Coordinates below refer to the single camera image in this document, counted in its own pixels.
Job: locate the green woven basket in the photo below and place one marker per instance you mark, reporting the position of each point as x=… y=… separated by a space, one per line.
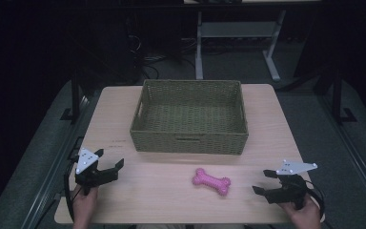
x=189 y=117

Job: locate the black metal stand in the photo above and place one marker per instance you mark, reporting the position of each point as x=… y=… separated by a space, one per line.
x=337 y=95
x=75 y=98

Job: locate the person's right hand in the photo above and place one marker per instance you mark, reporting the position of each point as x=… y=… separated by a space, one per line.
x=303 y=214

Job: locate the pink bone dog toy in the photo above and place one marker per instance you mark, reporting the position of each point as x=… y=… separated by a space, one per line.
x=212 y=182

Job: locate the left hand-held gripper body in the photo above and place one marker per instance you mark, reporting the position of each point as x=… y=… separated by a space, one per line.
x=90 y=176

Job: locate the person's left hand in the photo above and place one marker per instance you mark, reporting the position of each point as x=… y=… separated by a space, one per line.
x=84 y=205

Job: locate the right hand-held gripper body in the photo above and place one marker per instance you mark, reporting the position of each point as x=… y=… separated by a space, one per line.
x=287 y=191

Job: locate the white metal desk frame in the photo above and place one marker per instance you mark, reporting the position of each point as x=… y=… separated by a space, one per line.
x=235 y=30

